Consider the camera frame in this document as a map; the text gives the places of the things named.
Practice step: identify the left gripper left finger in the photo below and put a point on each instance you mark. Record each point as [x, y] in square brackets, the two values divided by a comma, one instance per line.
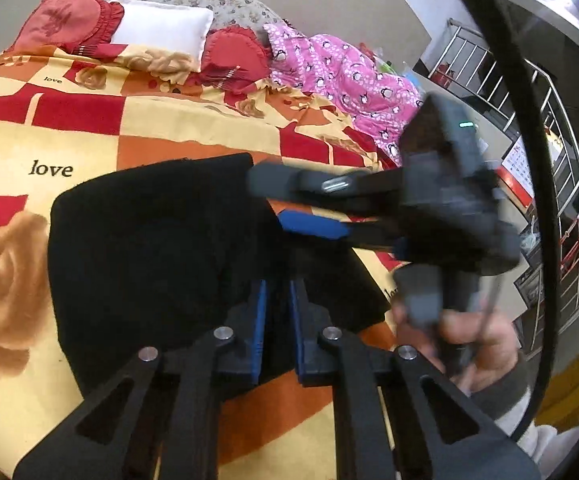
[157, 418]

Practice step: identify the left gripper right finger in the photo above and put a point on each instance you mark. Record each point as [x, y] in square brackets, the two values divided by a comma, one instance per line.
[395, 415]

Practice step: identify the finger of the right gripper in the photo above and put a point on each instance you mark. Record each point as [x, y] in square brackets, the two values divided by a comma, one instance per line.
[370, 235]
[353, 190]

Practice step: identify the black knit pants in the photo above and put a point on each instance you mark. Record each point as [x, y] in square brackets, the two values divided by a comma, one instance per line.
[157, 255]

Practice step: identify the white sleeve right forearm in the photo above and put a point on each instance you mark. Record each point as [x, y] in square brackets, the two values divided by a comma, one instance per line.
[505, 402]

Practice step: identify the person right hand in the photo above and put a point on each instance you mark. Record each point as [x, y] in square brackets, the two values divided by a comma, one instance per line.
[492, 338]

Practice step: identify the pink penguin quilt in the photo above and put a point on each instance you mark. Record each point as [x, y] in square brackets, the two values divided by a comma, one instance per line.
[380, 104]

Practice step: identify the red white calendar board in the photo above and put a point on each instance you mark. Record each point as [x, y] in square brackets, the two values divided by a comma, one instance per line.
[515, 174]

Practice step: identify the steel stair railing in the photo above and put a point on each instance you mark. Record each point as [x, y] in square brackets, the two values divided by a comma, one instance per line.
[467, 68]

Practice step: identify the right red ruffled cushion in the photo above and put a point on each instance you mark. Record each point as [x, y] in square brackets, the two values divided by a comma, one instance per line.
[234, 60]

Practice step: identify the red ruffled cushion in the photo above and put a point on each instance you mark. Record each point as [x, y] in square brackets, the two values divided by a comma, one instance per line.
[234, 60]
[69, 24]

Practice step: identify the white pillow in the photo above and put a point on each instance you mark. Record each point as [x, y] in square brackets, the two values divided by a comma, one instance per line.
[175, 29]

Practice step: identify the left red ruffled cushion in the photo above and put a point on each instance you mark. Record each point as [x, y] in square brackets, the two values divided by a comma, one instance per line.
[69, 24]

